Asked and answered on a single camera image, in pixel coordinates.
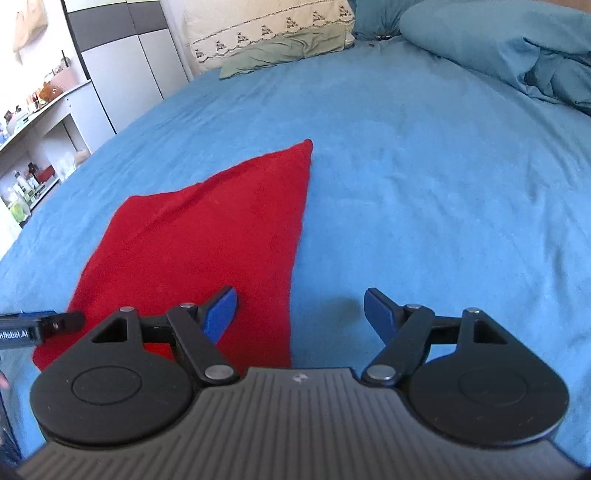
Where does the rolled blue duvet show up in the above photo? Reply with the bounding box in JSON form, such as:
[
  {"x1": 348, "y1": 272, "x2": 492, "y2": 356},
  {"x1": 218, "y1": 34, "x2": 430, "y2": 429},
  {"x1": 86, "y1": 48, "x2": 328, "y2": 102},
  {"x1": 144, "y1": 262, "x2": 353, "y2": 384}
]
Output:
[{"x1": 398, "y1": 0, "x2": 591, "y2": 116}]

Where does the cream quilted headboard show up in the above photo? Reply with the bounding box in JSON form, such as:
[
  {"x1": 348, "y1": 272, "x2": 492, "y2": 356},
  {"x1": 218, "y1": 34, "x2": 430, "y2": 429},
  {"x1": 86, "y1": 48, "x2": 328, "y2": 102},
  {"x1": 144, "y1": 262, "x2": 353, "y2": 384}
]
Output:
[{"x1": 184, "y1": 0, "x2": 357, "y2": 75}]

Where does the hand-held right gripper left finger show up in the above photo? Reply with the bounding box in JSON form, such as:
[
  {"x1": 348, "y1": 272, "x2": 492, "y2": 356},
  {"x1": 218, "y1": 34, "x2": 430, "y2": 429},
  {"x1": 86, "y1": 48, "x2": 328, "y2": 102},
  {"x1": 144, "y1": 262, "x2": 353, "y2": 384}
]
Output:
[{"x1": 90, "y1": 285, "x2": 240, "y2": 386}]

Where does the green pillow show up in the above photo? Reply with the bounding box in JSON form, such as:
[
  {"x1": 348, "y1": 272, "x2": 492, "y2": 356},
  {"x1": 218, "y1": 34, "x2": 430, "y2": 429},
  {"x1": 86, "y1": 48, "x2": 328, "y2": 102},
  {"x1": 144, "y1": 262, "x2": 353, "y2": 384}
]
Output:
[{"x1": 218, "y1": 28, "x2": 356, "y2": 80}]

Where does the white shelf unit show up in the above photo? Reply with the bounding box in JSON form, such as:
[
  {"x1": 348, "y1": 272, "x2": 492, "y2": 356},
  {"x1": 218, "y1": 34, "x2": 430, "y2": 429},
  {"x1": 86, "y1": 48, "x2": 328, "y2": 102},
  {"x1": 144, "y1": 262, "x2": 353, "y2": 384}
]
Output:
[{"x1": 0, "y1": 78, "x2": 118, "y2": 241}]

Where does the pink box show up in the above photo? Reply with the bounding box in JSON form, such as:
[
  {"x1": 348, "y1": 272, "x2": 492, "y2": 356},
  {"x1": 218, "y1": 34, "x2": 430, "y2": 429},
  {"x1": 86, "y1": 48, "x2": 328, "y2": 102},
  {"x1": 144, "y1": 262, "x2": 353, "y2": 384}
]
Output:
[{"x1": 53, "y1": 67, "x2": 79, "y2": 90}]

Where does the beige tote bag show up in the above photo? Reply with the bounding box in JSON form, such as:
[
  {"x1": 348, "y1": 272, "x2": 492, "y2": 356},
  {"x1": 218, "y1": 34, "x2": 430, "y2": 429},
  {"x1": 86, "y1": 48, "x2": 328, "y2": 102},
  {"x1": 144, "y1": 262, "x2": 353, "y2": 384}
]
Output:
[{"x1": 11, "y1": 0, "x2": 49, "y2": 63}]

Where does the blue pillow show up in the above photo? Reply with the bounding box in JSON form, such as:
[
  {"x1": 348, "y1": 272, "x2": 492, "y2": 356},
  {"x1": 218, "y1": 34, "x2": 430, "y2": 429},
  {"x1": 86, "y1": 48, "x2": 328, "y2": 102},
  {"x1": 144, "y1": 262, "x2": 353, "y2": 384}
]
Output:
[{"x1": 348, "y1": 0, "x2": 426, "y2": 42}]

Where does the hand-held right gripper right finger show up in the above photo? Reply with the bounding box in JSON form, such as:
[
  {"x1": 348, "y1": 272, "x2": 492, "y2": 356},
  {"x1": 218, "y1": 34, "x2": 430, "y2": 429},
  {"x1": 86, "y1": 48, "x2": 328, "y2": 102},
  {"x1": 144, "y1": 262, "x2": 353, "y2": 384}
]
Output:
[{"x1": 361, "y1": 287, "x2": 512, "y2": 387}]

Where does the bed with blue sheet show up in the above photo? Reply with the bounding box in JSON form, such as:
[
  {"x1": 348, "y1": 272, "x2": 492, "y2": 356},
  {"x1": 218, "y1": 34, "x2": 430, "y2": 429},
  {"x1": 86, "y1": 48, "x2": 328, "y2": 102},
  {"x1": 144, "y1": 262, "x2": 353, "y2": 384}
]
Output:
[{"x1": 0, "y1": 32, "x2": 591, "y2": 462}]

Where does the white and grey wardrobe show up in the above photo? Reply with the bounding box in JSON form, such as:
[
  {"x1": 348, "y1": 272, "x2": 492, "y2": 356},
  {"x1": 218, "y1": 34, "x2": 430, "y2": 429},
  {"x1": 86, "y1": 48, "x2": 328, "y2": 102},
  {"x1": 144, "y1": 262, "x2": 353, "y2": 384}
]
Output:
[{"x1": 62, "y1": 0, "x2": 191, "y2": 137}]

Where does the red knit sweater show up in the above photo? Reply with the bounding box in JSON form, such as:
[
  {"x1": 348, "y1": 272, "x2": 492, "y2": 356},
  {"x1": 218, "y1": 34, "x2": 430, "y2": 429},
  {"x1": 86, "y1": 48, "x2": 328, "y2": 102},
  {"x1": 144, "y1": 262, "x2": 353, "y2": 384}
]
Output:
[{"x1": 32, "y1": 138, "x2": 314, "y2": 372}]

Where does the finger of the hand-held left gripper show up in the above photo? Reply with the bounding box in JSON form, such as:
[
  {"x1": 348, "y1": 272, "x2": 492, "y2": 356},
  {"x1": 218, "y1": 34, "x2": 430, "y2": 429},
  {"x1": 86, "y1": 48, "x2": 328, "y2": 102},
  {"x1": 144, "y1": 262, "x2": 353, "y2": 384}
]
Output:
[{"x1": 39, "y1": 311, "x2": 86, "y2": 343}]

